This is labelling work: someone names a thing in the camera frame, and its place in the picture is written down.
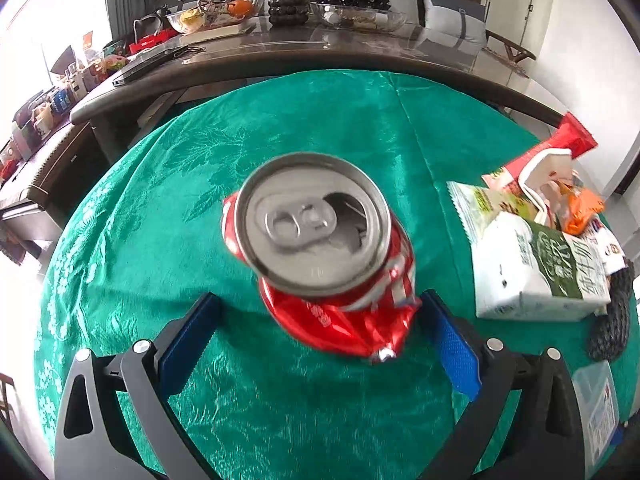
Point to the long red snack wrapper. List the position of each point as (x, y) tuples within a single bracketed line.
[(572, 137)]

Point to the red flat box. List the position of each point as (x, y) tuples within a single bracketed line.
[(152, 41)]

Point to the green white snack packet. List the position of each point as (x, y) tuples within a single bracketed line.
[(475, 205)]

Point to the row of small boxes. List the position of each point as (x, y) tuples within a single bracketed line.
[(60, 100)]

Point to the orange fruit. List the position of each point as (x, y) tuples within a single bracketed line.
[(239, 7)]

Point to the glass bowl with snacks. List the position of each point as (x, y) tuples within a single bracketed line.
[(360, 20)]

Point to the white red wrapper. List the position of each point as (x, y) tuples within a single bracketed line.
[(545, 165)]

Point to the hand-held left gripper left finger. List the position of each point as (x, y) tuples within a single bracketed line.
[(187, 345)]

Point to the wooden chair armrest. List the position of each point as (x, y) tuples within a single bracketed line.
[(510, 52)]

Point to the black mesh bag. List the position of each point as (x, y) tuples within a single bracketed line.
[(612, 320)]

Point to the beige book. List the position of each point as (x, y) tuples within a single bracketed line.
[(215, 35)]

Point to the orange snack packet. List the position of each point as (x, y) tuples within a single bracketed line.
[(585, 207)]

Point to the black bumpy plant pot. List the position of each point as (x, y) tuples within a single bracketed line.
[(289, 6)]

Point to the glass bowl with fruit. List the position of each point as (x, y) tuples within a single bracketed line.
[(200, 19)]

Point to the white printed snack packet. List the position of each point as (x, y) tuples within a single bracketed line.
[(607, 247)]

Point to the dark wooden table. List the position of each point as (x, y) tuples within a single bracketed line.
[(300, 55)]

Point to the clear plastic container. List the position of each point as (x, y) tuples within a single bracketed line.
[(597, 405)]

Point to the dark low sideboard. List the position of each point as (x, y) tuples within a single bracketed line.
[(45, 170)]

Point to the green patterned tablecloth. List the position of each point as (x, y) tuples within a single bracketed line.
[(150, 210)]

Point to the crushed red soda can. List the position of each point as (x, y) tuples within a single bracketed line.
[(310, 225)]

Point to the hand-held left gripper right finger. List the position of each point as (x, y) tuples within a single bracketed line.
[(455, 350)]

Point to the white green milk carton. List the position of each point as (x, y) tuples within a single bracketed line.
[(515, 270)]

